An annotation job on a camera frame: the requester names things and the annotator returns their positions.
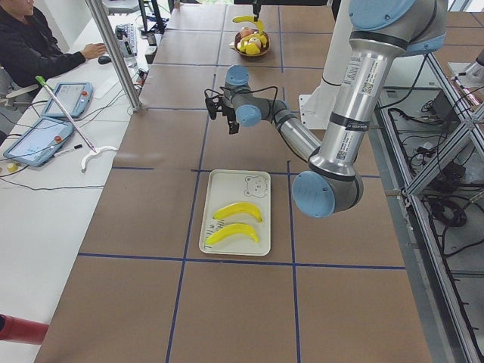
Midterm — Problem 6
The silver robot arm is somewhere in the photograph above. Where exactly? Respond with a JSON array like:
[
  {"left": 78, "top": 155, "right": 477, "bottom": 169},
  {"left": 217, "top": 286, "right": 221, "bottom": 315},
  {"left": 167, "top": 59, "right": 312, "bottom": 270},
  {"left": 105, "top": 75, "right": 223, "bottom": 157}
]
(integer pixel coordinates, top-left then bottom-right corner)
[{"left": 219, "top": 1, "right": 447, "bottom": 218}]

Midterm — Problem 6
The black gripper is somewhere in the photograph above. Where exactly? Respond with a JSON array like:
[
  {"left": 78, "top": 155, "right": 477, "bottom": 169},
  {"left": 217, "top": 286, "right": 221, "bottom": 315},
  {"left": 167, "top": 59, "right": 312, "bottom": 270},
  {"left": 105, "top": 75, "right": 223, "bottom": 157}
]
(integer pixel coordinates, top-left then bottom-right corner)
[
  {"left": 222, "top": 98, "right": 239, "bottom": 135},
  {"left": 252, "top": 0, "right": 262, "bottom": 21}
]

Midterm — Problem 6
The teach pendant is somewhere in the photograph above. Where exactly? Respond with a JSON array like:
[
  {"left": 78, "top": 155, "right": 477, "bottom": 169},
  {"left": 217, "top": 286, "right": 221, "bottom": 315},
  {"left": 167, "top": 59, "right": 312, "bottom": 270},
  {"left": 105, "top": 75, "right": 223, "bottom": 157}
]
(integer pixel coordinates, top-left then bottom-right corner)
[
  {"left": 3, "top": 116, "right": 74, "bottom": 167},
  {"left": 41, "top": 82, "right": 94, "bottom": 119}
]

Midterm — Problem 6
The yellow banana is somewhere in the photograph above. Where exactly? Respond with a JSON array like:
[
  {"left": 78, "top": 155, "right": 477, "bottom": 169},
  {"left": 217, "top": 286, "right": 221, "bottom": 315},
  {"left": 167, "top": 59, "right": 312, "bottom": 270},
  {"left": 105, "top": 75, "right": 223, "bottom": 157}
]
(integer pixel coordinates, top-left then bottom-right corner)
[
  {"left": 237, "top": 39, "right": 248, "bottom": 53},
  {"left": 232, "top": 15, "right": 265, "bottom": 33},
  {"left": 205, "top": 223, "right": 259, "bottom": 246},
  {"left": 213, "top": 202, "right": 262, "bottom": 222}
]

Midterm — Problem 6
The yellow star fruit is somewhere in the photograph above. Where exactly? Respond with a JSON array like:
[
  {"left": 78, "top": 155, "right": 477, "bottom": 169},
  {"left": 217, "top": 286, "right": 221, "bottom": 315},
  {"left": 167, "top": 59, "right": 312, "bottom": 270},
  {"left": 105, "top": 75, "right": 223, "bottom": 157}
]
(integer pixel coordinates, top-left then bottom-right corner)
[{"left": 244, "top": 44, "right": 262, "bottom": 56}]

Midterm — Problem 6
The white bear tray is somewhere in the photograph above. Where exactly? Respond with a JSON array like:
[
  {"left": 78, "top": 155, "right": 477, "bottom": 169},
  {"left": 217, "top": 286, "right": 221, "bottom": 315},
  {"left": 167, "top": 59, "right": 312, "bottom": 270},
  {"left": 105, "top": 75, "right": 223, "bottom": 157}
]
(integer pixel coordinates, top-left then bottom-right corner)
[{"left": 199, "top": 169, "right": 271, "bottom": 256}]

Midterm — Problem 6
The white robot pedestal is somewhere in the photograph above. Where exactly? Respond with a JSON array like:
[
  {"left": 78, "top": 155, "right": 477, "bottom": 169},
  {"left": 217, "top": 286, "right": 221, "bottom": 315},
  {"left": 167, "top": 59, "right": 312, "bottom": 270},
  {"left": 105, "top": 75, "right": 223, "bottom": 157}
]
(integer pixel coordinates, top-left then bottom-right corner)
[{"left": 299, "top": 0, "right": 353, "bottom": 130}]

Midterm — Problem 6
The brown wicker basket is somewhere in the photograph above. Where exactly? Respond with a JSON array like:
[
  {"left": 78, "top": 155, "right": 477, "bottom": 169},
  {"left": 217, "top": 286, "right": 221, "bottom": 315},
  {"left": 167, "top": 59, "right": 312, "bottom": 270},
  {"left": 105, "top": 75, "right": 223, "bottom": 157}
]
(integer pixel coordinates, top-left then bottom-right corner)
[{"left": 232, "top": 29, "right": 270, "bottom": 57}]

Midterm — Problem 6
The seated person in black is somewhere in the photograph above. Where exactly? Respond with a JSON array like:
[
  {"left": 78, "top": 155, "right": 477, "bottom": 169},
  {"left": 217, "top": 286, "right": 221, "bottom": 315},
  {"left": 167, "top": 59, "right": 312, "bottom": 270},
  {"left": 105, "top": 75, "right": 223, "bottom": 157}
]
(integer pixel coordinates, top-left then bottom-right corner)
[{"left": 1, "top": 1, "right": 107, "bottom": 87}]

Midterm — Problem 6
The black computer mouse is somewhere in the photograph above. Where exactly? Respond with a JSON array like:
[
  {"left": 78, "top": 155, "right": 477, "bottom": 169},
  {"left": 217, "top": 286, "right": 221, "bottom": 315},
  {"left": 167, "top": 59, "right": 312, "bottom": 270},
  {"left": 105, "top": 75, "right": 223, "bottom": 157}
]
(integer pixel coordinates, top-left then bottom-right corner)
[{"left": 98, "top": 55, "right": 111, "bottom": 65}]

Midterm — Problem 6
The aluminium frame post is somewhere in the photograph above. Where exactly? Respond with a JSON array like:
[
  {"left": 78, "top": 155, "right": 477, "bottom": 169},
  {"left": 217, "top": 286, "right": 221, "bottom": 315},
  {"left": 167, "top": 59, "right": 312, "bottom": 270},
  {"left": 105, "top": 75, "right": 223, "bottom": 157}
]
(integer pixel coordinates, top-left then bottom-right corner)
[{"left": 85, "top": 0, "right": 141, "bottom": 112}]

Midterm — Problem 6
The long reach stick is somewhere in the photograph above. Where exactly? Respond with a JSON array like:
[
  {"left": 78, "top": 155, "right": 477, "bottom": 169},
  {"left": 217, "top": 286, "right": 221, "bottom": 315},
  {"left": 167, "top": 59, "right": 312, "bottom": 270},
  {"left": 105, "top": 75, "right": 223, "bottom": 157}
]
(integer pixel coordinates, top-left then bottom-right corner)
[{"left": 36, "top": 76, "right": 118, "bottom": 173}]

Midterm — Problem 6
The red cylinder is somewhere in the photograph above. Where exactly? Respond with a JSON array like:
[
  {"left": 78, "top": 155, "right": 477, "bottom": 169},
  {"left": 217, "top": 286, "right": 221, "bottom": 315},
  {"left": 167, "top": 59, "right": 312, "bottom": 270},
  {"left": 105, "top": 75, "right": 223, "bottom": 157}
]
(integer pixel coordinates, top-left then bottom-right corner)
[{"left": 0, "top": 315, "right": 49, "bottom": 345}]

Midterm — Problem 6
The far teach pendant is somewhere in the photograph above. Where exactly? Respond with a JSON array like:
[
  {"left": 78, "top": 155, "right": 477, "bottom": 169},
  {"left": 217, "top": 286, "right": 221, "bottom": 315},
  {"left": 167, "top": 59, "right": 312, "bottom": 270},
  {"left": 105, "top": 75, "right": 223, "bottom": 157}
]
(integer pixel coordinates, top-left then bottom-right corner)
[{"left": 41, "top": 82, "right": 94, "bottom": 119}]

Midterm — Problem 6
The black marker pen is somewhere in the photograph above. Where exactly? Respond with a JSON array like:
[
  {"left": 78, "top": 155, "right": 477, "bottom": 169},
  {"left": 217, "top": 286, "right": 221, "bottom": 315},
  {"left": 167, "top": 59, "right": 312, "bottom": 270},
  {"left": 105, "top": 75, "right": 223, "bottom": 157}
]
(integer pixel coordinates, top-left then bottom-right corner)
[{"left": 53, "top": 144, "right": 83, "bottom": 157}]

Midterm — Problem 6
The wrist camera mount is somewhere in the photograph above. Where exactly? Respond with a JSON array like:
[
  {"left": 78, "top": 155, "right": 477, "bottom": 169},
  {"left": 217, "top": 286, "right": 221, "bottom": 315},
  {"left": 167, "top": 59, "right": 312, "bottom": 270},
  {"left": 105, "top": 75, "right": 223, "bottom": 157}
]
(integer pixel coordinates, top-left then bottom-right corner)
[{"left": 203, "top": 88, "right": 224, "bottom": 120}]

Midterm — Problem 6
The near teach pendant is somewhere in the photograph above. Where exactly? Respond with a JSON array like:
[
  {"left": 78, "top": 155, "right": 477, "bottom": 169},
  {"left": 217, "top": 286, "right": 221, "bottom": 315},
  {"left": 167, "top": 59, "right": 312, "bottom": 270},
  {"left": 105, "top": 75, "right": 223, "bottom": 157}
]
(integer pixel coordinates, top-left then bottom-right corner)
[{"left": 3, "top": 116, "right": 74, "bottom": 167}]

